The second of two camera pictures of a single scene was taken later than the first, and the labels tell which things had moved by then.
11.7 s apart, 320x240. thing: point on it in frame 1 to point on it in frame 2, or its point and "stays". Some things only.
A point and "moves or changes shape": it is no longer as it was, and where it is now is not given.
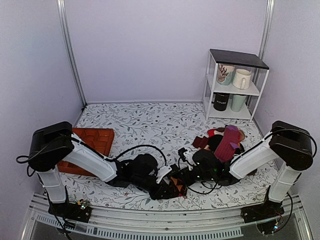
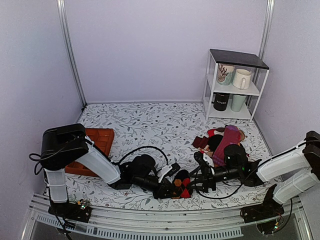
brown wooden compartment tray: [99, 139] stays
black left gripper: [156, 195] stays
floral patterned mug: [225, 73] stays
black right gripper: [187, 180] to [204, 178]
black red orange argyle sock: [178, 185] moves or changes shape
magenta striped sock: [229, 142] stays
